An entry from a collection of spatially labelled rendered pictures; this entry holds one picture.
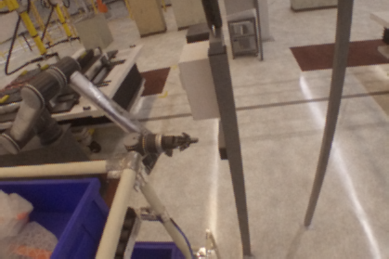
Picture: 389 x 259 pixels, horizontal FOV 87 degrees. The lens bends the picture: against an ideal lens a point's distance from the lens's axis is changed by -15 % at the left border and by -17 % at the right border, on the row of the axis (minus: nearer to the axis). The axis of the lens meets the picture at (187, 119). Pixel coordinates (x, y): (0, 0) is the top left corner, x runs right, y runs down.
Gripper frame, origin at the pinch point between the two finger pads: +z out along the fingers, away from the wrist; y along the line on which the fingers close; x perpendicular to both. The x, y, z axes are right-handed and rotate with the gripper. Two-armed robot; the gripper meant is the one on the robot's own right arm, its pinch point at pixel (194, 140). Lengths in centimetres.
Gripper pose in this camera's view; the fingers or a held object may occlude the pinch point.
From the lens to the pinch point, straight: 124.0
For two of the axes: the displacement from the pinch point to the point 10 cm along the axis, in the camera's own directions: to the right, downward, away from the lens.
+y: 1.1, -6.3, 7.7
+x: 2.3, 7.7, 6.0
